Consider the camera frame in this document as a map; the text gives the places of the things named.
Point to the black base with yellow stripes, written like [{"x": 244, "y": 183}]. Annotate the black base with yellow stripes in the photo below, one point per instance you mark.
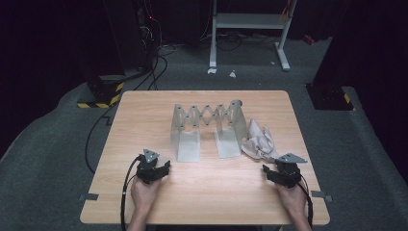
[{"x": 102, "y": 91}]

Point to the person's right hand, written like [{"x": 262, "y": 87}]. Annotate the person's right hand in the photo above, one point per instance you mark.
[{"x": 295, "y": 200}]

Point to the grey metal extendable bookend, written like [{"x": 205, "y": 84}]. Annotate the grey metal extendable bookend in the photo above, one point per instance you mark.
[{"x": 189, "y": 147}]

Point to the white metal stand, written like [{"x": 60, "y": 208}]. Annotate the white metal stand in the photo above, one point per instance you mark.
[{"x": 247, "y": 20}]

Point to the red object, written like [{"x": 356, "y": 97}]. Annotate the red object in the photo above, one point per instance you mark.
[{"x": 309, "y": 39}]

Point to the white quilted cloth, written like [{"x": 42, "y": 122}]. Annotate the white quilted cloth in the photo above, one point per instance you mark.
[{"x": 261, "y": 144}]

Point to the grey tape piece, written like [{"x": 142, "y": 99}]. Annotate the grey tape piece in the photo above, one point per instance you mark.
[
  {"x": 320, "y": 194},
  {"x": 89, "y": 197}
]

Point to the person's left hand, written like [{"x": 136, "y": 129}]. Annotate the person's left hand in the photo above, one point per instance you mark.
[{"x": 144, "y": 194}]

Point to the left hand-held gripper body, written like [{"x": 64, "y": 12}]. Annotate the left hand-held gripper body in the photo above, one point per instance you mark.
[{"x": 147, "y": 171}]

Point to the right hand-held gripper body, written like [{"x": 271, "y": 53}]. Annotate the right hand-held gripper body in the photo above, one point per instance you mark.
[{"x": 288, "y": 174}]

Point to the black perforated base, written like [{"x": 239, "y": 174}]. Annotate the black perforated base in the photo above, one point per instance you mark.
[{"x": 327, "y": 97}]

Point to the black equipment rack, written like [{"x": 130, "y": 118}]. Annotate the black equipment rack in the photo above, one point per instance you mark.
[{"x": 128, "y": 32}]

